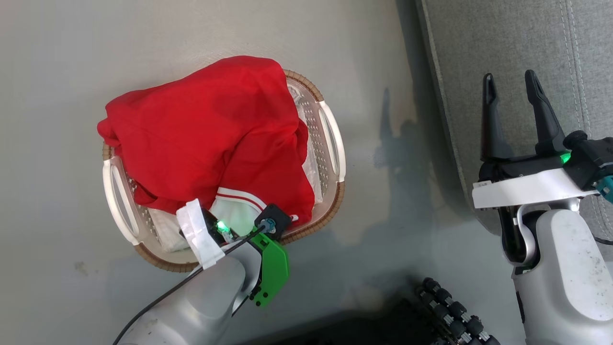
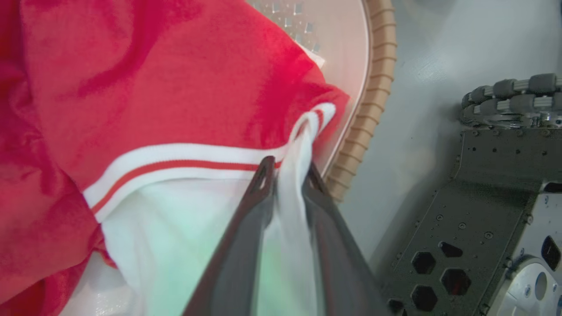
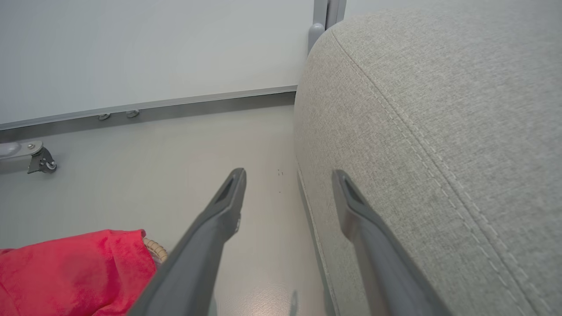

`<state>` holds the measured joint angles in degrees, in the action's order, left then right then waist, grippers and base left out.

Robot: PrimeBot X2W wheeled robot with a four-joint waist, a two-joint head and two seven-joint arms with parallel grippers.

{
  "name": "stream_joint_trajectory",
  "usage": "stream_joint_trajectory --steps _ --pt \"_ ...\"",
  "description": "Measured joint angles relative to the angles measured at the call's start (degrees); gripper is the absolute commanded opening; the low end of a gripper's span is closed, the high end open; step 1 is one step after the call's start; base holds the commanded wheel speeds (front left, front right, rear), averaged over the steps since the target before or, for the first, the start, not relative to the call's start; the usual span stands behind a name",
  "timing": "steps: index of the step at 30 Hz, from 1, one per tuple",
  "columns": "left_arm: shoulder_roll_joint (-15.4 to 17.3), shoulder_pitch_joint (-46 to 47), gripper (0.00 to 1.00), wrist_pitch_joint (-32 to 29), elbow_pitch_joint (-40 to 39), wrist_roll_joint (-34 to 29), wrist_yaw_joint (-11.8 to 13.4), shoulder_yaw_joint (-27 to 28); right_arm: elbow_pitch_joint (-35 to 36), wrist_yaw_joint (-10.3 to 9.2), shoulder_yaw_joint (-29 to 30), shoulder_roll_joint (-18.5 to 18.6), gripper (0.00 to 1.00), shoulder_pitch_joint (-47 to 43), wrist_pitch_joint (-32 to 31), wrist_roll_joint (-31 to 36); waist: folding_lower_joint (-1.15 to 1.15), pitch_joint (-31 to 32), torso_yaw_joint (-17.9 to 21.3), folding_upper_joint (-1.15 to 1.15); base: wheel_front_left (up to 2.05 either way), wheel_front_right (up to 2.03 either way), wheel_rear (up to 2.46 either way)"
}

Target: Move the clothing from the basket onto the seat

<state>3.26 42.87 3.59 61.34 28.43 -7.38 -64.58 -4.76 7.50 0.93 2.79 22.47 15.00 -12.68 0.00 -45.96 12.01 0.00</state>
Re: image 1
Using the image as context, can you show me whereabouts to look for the cream laundry basket brown rim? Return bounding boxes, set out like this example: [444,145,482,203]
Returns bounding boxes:
[102,69,346,274]

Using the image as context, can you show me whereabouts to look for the teal plug right camera cable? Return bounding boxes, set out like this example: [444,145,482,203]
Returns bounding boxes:
[593,175,613,246]

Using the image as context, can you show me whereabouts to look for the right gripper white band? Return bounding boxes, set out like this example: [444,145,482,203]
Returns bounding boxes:
[472,69,600,209]

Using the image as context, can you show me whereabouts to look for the red sports garment white stripes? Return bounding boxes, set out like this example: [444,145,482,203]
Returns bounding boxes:
[97,56,315,235]

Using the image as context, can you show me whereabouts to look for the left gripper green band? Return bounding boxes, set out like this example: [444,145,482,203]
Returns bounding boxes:
[176,198,290,308]

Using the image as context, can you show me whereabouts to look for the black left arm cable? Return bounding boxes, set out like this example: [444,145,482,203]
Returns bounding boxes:
[113,226,268,345]

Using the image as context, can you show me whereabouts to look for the white cloth in basket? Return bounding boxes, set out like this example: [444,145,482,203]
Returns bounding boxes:
[148,80,324,253]

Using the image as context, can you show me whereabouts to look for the grey fabric sofa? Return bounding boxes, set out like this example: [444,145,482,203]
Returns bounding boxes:
[416,0,613,262]

